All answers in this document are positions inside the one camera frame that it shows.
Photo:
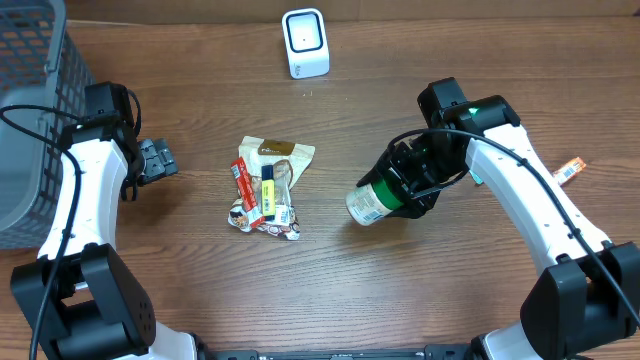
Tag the teal wet wipes pack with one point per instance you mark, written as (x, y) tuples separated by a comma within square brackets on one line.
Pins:
[(476, 178)]

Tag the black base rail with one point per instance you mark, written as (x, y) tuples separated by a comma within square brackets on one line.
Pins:
[(340, 354)]

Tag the brown paper snack bag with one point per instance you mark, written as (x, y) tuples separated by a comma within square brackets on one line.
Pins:
[(288, 159)]

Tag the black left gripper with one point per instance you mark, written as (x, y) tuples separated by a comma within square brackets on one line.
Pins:
[(157, 160)]

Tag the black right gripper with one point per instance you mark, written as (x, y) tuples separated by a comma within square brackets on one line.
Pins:
[(421, 203)]

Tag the white barcode scanner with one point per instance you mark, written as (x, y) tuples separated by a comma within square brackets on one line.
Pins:
[(306, 43)]

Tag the white printed snack packet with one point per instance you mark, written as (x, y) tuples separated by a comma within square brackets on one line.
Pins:
[(285, 225)]

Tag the red snack bar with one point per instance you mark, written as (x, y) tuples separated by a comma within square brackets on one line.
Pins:
[(246, 213)]

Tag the grey plastic basket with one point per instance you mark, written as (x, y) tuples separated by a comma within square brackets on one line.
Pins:
[(40, 67)]

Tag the yellow highlighter pen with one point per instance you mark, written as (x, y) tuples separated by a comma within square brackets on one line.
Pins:
[(268, 193)]

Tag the green lidded jar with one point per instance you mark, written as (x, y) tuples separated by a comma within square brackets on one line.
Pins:
[(371, 202)]

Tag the orange tissue pack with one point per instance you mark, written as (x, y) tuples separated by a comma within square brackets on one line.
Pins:
[(569, 170)]

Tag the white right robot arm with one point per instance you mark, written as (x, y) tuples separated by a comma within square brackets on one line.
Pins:
[(587, 291)]

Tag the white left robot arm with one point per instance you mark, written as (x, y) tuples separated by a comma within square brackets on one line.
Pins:
[(79, 297)]

